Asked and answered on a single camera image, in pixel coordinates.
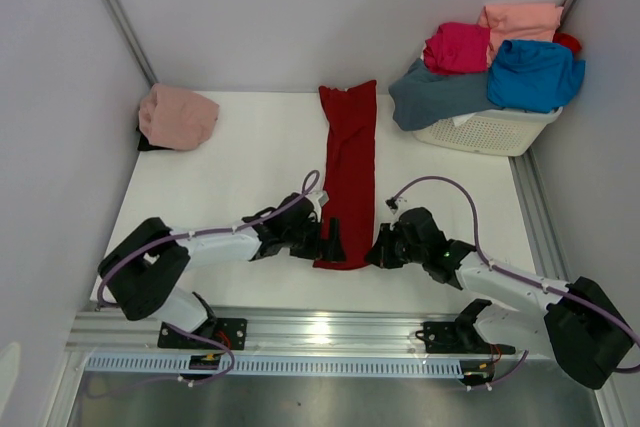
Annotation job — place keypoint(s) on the white slotted cable duct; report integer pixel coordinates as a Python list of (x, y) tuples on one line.
[(276, 366)]

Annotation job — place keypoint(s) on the folded black t-shirt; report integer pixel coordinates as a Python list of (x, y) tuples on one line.
[(143, 143)]

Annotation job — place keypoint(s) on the aluminium mounting rail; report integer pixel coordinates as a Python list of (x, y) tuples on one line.
[(270, 332)]

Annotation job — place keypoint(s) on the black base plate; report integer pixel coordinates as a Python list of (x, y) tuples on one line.
[(456, 337), (230, 332)]

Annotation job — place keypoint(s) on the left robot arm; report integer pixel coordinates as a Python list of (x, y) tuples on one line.
[(143, 271)]

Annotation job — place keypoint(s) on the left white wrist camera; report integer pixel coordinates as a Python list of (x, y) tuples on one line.
[(318, 198)]

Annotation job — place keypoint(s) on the folded pink t-shirt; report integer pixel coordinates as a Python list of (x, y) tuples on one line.
[(176, 118)]

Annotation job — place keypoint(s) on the slate blue t-shirt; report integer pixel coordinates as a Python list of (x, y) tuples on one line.
[(422, 98)]

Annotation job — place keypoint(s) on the left corner aluminium profile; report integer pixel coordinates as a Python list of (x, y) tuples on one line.
[(127, 32)]

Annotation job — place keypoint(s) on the dark red t-shirt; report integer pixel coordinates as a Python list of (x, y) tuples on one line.
[(350, 170)]

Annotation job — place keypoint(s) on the white garment in basket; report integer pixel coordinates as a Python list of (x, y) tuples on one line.
[(461, 119)]

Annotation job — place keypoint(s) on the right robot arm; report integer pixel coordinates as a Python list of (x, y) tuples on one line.
[(574, 324)]

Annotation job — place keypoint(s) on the salmon pink t-shirt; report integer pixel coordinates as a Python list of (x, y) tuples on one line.
[(525, 21)]

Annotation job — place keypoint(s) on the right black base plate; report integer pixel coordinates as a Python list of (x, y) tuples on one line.
[(456, 337)]

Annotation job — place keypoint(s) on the magenta t-shirt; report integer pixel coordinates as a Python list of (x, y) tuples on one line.
[(457, 48)]

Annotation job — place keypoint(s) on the bright red t-shirt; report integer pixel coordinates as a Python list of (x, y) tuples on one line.
[(568, 41)]

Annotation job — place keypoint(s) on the white laundry basket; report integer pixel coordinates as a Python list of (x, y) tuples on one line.
[(506, 133)]

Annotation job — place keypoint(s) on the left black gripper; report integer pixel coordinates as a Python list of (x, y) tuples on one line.
[(313, 252)]

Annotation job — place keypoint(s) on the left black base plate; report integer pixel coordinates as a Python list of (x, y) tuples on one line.
[(230, 332)]

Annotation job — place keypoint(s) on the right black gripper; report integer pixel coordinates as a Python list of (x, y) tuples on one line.
[(380, 255)]

